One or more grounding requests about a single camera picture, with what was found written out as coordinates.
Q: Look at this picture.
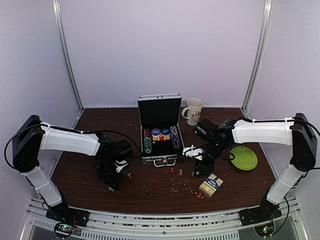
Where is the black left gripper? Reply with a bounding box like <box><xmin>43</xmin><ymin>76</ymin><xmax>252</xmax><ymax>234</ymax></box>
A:
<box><xmin>95</xmin><ymin>158</ymin><xmax>125</xmax><ymax>190</ymax></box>

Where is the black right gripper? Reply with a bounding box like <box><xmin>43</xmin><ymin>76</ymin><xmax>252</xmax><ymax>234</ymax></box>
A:
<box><xmin>194</xmin><ymin>140</ymin><xmax>227</xmax><ymax>178</ymax></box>

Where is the aluminium poker chip case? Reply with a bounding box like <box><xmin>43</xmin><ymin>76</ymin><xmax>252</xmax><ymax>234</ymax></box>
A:
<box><xmin>137</xmin><ymin>93</ymin><xmax>184</xmax><ymax>168</ymax></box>

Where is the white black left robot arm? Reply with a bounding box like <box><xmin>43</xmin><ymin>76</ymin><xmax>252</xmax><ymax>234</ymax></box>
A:
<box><xmin>7</xmin><ymin>115</ymin><xmax>133</xmax><ymax>223</ymax></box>

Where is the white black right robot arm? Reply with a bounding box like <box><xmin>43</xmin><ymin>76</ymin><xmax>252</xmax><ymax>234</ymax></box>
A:
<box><xmin>183</xmin><ymin>113</ymin><xmax>319</xmax><ymax>226</ymax></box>

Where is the green plate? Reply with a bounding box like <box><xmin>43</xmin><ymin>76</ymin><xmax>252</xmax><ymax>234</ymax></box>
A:
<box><xmin>229</xmin><ymin>146</ymin><xmax>258</xmax><ymax>171</ymax></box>

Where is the left poker chip row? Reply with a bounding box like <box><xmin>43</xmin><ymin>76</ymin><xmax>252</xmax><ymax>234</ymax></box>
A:
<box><xmin>143</xmin><ymin>128</ymin><xmax>152</xmax><ymax>154</ymax></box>

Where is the poker chip row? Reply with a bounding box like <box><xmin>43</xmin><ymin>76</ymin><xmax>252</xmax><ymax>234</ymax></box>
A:
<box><xmin>143</xmin><ymin>128</ymin><xmax>152</xmax><ymax>154</ymax></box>
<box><xmin>170</xmin><ymin>126</ymin><xmax>181</xmax><ymax>149</ymax></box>

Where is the cream ceramic mug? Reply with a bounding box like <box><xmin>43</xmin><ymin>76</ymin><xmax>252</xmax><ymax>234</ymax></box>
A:
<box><xmin>181</xmin><ymin>98</ymin><xmax>204</xmax><ymax>126</ymax></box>

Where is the right poker chip row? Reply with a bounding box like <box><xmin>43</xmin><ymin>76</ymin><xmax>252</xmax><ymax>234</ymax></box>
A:
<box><xmin>170</xmin><ymin>126</ymin><xmax>181</xmax><ymax>149</ymax></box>

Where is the blue playing card box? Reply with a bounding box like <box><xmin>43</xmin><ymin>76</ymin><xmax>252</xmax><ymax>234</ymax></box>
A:
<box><xmin>199</xmin><ymin>173</ymin><xmax>224</xmax><ymax>197</ymax></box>

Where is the purple small blind button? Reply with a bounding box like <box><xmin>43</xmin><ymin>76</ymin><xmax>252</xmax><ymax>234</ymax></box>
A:
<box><xmin>151</xmin><ymin>128</ymin><xmax>161</xmax><ymax>136</ymax></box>

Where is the blue small blind button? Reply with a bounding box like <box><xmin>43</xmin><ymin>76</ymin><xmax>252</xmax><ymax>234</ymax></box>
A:
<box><xmin>161</xmin><ymin>128</ymin><xmax>171</xmax><ymax>136</ymax></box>

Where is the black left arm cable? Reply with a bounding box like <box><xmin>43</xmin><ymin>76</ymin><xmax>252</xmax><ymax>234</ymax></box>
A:
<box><xmin>3</xmin><ymin>124</ymin><xmax>146</xmax><ymax>171</ymax></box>

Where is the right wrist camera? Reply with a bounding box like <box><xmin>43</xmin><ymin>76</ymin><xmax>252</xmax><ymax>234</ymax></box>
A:
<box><xmin>182</xmin><ymin>145</ymin><xmax>204</xmax><ymax>161</ymax></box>

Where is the front aluminium rail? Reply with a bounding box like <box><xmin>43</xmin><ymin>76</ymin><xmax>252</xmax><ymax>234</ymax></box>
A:
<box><xmin>24</xmin><ymin>197</ymin><xmax>301</xmax><ymax>240</ymax></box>

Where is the right aluminium frame post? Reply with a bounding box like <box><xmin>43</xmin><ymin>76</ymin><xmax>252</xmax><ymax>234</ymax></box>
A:
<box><xmin>241</xmin><ymin>0</ymin><xmax>274</xmax><ymax>115</ymax></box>

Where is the aluminium frame post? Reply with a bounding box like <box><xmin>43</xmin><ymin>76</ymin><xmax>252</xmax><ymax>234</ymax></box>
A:
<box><xmin>241</xmin><ymin>0</ymin><xmax>274</xmax><ymax>115</ymax></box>
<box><xmin>52</xmin><ymin>0</ymin><xmax>85</xmax><ymax>111</ymax></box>

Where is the left aluminium frame post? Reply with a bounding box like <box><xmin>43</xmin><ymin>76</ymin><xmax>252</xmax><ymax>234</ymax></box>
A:
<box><xmin>52</xmin><ymin>0</ymin><xmax>85</xmax><ymax>111</ymax></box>

